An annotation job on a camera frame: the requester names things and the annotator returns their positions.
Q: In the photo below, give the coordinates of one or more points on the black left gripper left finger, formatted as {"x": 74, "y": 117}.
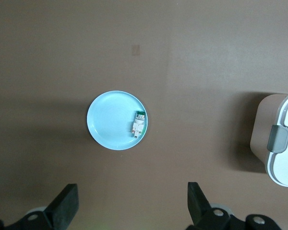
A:
{"x": 60, "y": 208}

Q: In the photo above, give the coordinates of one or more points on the green push button switch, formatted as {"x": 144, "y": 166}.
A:
{"x": 138, "y": 123}

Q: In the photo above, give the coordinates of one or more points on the round light blue plate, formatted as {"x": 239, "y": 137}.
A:
{"x": 110, "y": 119}

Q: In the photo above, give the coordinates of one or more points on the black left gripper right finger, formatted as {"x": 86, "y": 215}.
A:
{"x": 198, "y": 208}

